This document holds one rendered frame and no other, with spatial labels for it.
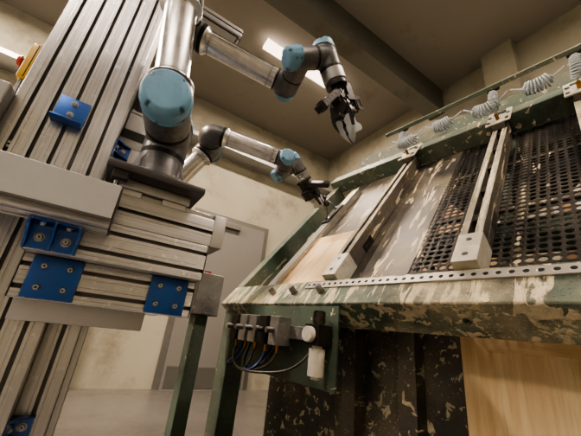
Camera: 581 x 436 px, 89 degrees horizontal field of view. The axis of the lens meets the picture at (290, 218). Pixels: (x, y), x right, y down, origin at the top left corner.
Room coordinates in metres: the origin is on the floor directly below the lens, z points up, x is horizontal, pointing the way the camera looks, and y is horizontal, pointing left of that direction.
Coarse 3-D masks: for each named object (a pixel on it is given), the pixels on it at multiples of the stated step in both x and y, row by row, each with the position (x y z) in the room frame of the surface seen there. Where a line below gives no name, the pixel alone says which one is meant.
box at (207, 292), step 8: (208, 280) 1.35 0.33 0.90; (216, 280) 1.37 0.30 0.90; (200, 288) 1.33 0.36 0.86; (208, 288) 1.35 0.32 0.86; (216, 288) 1.38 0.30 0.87; (200, 296) 1.33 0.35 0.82; (208, 296) 1.36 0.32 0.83; (216, 296) 1.38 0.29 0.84; (192, 304) 1.33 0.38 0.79; (200, 304) 1.34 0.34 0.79; (208, 304) 1.36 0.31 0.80; (216, 304) 1.38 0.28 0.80; (192, 312) 1.32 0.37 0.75; (200, 312) 1.34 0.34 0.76; (208, 312) 1.37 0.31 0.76; (216, 312) 1.39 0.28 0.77
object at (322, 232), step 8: (360, 192) 1.73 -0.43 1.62; (344, 200) 1.70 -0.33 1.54; (352, 200) 1.68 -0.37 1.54; (344, 208) 1.64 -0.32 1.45; (336, 216) 1.60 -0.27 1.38; (328, 224) 1.56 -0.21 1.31; (320, 232) 1.52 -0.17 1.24; (328, 232) 1.56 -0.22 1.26; (312, 240) 1.49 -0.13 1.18; (304, 248) 1.47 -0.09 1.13; (296, 256) 1.46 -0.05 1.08; (288, 264) 1.44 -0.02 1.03; (296, 264) 1.43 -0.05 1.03; (280, 272) 1.41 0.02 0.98; (288, 272) 1.40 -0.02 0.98; (272, 280) 1.40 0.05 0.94; (280, 280) 1.37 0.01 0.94
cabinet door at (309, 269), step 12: (324, 240) 1.45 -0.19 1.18; (336, 240) 1.38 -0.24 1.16; (312, 252) 1.43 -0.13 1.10; (324, 252) 1.36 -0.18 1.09; (336, 252) 1.29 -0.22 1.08; (300, 264) 1.41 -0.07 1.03; (312, 264) 1.34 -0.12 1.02; (324, 264) 1.27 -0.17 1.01; (288, 276) 1.39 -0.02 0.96; (300, 276) 1.32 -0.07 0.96; (312, 276) 1.25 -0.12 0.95
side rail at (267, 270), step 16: (336, 192) 1.95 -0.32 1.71; (320, 208) 1.85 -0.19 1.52; (304, 224) 1.77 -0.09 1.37; (320, 224) 1.85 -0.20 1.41; (288, 240) 1.69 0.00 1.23; (304, 240) 1.78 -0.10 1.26; (272, 256) 1.63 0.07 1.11; (288, 256) 1.70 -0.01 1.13; (256, 272) 1.57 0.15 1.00; (272, 272) 1.64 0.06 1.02
